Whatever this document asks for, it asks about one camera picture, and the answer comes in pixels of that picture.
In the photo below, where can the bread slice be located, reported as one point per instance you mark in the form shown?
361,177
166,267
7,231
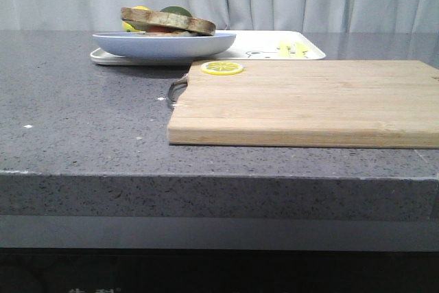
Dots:
142,20
176,33

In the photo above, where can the fried egg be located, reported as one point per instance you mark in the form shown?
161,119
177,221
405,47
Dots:
160,29

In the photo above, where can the blue round plate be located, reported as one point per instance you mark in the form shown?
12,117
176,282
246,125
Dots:
149,47

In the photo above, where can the white rectangular tray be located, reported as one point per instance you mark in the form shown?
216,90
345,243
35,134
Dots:
248,45

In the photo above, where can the yellow lemon slice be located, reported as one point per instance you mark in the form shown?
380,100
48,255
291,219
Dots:
221,68

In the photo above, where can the green lime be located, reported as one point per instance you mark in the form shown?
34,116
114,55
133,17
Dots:
173,9

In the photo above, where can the front yellow lemon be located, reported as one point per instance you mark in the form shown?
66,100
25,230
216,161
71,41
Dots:
127,27

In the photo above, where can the back yellow lemon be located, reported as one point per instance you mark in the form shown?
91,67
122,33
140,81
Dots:
140,7

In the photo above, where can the wooden cutting board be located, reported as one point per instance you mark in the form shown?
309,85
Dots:
311,103

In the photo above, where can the metal cutting board handle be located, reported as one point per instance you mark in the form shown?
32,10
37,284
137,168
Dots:
174,89

